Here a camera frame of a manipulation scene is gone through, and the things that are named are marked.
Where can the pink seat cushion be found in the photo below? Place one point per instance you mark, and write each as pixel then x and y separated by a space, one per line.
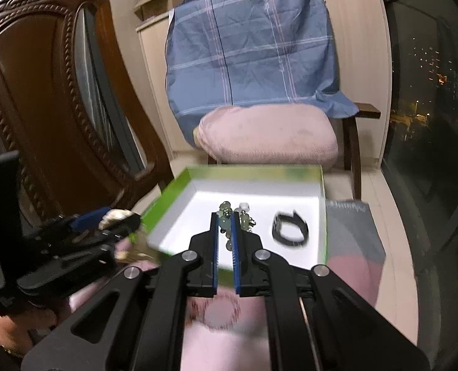
pixel 268 134

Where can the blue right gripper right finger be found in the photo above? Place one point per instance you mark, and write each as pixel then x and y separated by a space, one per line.
pixel 235 251

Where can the green cardboard box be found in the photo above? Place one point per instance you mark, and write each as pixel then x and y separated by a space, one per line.
pixel 184 208

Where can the person left hand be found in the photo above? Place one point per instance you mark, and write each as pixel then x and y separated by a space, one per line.
pixel 15 329

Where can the black watch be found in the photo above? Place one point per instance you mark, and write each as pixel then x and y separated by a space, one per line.
pixel 290 229

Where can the carved brown wooden chair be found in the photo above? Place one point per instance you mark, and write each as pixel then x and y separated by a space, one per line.
pixel 66 168

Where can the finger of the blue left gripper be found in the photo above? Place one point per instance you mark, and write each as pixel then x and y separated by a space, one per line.
pixel 90 220

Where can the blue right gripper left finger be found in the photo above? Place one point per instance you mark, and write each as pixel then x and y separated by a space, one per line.
pixel 214 242

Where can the pink plaid bedsheet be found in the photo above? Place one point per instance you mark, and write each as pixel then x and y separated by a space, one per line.
pixel 227 332

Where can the blue plaid cloth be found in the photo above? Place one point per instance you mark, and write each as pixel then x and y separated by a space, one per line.
pixel 251 52

